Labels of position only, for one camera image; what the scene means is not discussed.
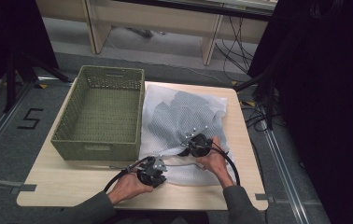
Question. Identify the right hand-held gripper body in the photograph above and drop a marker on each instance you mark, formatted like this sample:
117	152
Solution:
199	144

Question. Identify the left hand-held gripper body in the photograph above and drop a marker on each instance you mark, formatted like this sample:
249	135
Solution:
151	174

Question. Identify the white mesh laundry bag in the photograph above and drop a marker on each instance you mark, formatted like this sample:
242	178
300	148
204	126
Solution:
162	96

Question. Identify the green woven basket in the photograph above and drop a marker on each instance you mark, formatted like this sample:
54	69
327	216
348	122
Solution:
103	115

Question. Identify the person's left hand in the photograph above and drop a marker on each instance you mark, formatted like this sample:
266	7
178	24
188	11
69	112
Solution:
131	186

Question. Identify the person's right hand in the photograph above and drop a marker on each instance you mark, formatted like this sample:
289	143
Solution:
216	163

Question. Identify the black metal stand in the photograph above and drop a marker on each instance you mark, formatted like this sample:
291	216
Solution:
266	93
19	74

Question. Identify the light wooden desk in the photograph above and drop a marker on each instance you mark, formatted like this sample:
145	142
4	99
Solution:
152	18

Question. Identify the black curtain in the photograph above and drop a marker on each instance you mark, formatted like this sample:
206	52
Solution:
9	31
327	93

